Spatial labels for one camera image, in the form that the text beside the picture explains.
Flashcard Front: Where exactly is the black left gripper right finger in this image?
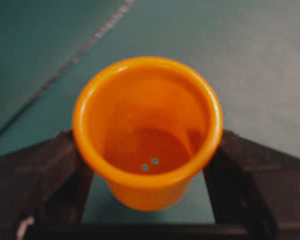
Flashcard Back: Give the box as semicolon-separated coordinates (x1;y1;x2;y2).
203;130;300;240

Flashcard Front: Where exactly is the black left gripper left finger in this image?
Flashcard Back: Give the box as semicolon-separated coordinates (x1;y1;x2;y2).
0;130;94;240

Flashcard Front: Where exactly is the orange plastic cup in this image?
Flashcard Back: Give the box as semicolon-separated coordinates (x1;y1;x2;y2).
72;56;223;211

